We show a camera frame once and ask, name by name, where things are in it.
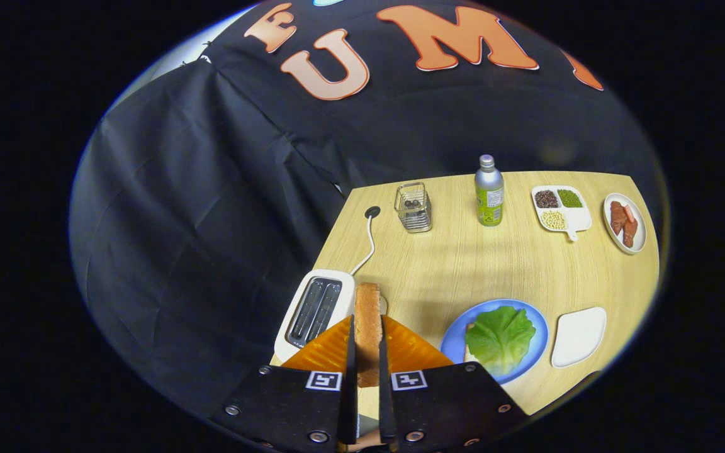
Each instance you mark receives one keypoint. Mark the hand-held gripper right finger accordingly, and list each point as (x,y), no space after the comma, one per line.
(386,402)

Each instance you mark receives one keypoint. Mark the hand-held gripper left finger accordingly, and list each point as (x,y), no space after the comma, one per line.
(350,377)

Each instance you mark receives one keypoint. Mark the toasted bread slice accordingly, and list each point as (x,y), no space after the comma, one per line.
(367,327)

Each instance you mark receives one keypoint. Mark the green lettuce leaf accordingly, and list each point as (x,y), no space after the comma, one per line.
(501,340)

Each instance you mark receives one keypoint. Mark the white toaster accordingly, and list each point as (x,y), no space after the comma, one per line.
(315,308)

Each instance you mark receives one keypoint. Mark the blue plate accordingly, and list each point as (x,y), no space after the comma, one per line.
(542,340)

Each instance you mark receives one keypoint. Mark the small white square plate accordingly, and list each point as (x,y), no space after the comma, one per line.
(579,336)

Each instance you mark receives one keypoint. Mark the black backdrop cloth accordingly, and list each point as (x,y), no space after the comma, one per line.
(211,220)

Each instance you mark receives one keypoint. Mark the silver and green bottle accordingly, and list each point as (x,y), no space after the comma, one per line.
(489,201)

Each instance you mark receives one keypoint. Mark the pile of soybeans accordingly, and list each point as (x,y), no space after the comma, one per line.
(554,220)

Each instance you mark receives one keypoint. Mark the pile of dark beans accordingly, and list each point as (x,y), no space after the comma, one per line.
(546,199)

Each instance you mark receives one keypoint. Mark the white divided dish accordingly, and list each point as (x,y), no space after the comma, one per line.
(579,217)

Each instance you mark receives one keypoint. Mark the pile of green beans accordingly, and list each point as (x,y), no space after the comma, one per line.
(569,198)

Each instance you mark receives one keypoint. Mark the brown meat piece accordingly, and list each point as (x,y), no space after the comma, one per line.
(630,234)
(617,217)

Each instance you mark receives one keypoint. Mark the white oval plate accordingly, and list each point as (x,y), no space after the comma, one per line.
(640,239)

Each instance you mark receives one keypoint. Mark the pink sausage slice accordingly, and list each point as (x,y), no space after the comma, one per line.
(630,212)

